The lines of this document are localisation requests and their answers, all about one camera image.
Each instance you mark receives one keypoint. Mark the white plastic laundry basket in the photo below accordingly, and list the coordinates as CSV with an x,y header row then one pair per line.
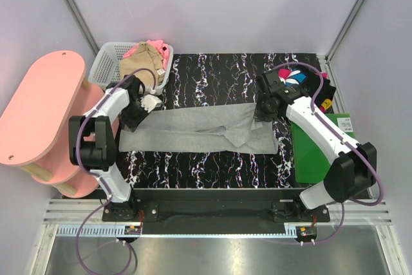
x,y
105,68

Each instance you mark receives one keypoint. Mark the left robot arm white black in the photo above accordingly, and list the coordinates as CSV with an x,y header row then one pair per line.
x,y
92,144

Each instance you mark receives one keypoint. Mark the left aluminium frame post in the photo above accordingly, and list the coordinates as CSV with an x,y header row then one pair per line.
x,y
82,25

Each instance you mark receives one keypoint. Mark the aluminium frame post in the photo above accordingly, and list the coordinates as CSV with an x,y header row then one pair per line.
x,y
355,10
82,25

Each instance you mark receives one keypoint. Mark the green folding board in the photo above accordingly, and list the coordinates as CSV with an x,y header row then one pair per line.
x,y
309,159

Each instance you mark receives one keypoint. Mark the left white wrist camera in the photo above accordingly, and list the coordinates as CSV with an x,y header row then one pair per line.
x,y
150,102

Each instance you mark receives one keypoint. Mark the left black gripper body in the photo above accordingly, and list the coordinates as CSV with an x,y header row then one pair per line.
x,y
133,114

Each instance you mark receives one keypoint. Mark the pink t shirt in basket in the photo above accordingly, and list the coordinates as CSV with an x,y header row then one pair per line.
x,y
162,48

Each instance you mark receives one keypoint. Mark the grey t shirt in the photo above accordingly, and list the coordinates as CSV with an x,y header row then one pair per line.
x,y
205,129

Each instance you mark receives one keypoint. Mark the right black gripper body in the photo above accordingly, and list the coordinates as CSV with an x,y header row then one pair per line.
x,y
262,111

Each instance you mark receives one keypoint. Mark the pink oval tiered shelf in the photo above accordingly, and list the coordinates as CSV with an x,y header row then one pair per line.
x,y
34,125

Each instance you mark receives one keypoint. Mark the beige t shirt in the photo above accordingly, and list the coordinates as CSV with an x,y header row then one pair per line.
x,y
146,57

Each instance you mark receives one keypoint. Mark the black printed folded t shirt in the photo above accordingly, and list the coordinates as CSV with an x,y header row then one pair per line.
x,y
325,85

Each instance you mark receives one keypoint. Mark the right aluminium frame post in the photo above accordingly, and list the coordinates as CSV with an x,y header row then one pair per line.
x,y
355,10

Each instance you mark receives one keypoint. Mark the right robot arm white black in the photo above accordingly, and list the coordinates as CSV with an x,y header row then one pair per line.
x,y
352,165

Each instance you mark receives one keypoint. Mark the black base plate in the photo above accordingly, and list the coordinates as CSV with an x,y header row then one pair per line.
x,y
285,199

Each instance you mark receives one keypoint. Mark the aluminium front rail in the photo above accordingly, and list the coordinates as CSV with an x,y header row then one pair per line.
x,y
75,211

